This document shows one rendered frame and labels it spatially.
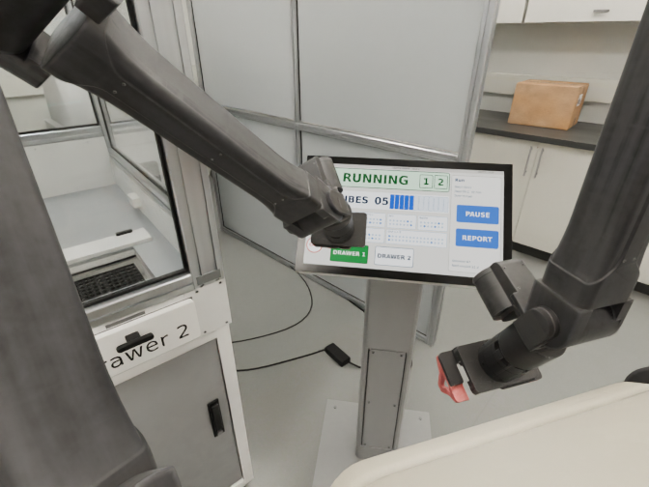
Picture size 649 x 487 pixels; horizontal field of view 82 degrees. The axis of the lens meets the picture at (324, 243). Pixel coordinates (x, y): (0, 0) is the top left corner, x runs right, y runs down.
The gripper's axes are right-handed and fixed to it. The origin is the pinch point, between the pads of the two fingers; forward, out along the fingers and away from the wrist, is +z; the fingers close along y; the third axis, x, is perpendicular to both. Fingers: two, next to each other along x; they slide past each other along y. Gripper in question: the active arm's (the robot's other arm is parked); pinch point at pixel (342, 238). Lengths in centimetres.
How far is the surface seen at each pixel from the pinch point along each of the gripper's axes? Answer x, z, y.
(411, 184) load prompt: -17.8, 15.0, -15.4
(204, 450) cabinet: 61, 43, 41
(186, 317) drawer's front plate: 19.7, 9.5, 36.1
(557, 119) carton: -127, 178, -128
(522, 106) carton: -140, 185, -108
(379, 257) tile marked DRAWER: 1.4, 14.8, -8.3
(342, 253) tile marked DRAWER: 1.1, 14.9, 0.8
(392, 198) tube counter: -13.8, 15.0, -10.8
